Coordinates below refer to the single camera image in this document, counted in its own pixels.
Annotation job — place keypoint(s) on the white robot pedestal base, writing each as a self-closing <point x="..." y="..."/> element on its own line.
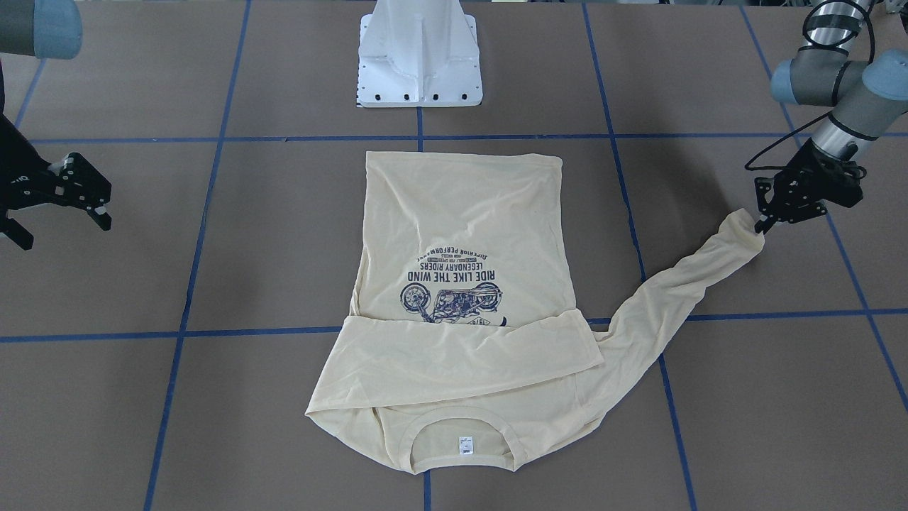
<point x="418" y="54"/>

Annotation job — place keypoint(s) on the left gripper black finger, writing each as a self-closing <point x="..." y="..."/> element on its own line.
<point x="764" y="224"/>

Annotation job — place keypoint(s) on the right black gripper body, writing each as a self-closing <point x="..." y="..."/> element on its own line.
<point x="21" y="175"/>

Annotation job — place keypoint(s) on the yellow long-sleeve California shirt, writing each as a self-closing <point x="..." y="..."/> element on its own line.
<point x="464" y="345"/>

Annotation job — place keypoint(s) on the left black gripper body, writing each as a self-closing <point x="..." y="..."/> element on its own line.
<point x="800" y="189"/>

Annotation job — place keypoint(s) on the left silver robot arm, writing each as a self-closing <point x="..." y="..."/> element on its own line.
<point x="864" y="98"/>

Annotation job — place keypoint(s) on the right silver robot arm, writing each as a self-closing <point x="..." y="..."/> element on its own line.
<point x="46" y="30"/>

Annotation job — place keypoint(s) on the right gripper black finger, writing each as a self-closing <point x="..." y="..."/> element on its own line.
<point x="16" y="233"/>
<point x="100" y="217"/>

